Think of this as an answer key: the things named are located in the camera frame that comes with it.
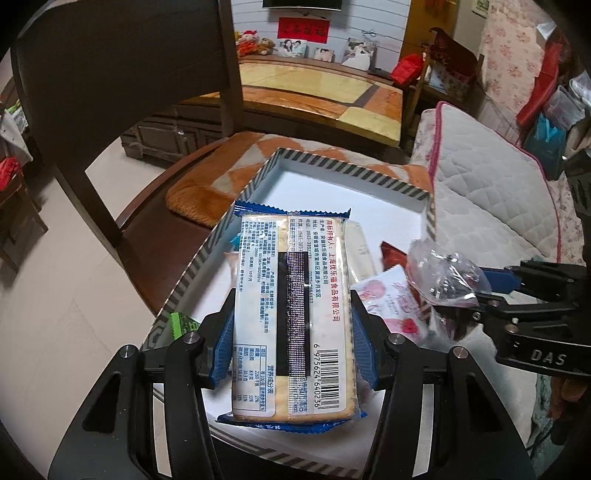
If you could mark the light green snack packet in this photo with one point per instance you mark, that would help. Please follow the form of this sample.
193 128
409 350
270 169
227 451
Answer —
182 325

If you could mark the white cloth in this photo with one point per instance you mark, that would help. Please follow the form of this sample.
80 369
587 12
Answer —
14 129

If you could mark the striped cardboard box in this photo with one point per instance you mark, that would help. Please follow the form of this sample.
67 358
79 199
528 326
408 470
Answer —
351 194

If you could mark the red gift bag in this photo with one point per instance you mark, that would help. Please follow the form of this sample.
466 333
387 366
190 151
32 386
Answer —
408 69

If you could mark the long white snack packet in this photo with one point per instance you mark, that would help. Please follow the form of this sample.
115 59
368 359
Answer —
362 249

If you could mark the black television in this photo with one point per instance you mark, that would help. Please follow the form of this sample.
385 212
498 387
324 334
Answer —
302 3

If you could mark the red paper banner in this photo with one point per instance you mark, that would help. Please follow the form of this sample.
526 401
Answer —
302 28

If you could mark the small framed photo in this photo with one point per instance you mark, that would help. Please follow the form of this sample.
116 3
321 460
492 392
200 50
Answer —
324 54

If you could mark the dark wooden stool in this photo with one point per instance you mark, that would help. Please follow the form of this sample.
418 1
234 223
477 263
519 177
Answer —
21 221

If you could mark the floral cloth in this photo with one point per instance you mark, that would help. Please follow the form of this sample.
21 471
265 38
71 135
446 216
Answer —
512 50

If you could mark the floral storage box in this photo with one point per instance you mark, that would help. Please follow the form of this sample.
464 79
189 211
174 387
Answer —
450 69

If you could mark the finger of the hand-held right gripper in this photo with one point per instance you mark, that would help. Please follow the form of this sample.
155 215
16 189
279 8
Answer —
531 311
496 279

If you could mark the framed couple photo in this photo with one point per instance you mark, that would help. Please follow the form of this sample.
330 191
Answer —
292 47

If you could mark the red plush doll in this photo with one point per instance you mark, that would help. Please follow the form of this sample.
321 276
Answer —
247 41

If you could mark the red cloth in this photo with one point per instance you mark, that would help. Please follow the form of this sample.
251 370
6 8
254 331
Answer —
9 173

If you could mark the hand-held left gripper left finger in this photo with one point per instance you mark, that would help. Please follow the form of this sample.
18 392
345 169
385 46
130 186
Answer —
224 346

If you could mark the large wedding photo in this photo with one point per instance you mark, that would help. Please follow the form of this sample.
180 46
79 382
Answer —
359 53

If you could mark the black object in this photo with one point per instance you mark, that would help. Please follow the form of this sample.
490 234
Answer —
579 194

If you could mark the pink white snack packet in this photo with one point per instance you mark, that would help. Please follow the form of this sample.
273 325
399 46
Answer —
397 304

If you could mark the blue plastic bag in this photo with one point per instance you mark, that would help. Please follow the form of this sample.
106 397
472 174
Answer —
547 138

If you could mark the grey quilted mattress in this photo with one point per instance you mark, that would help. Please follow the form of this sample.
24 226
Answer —
489 207

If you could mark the dark wooden chair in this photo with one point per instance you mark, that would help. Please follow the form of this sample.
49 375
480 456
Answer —
115 46

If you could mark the brown teddy bear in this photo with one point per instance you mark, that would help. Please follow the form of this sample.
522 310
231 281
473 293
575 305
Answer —
267 46

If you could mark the clear bag of dark candies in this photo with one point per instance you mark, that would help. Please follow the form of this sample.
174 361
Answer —
438 272

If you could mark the orange plush cushion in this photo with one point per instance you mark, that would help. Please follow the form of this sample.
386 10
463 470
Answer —
194 194

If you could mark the red plastic basket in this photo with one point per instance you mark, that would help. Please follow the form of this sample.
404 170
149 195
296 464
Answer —
542 87

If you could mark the large blue cracker pack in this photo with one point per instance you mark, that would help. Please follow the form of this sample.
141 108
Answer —
295 300

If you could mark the wooden table with yellow top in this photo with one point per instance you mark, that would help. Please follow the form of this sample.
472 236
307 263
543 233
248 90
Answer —
323 92

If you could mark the red snack packet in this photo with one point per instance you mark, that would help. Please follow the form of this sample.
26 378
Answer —
392 254

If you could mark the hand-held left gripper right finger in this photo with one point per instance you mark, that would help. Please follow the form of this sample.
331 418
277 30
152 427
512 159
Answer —
364 355

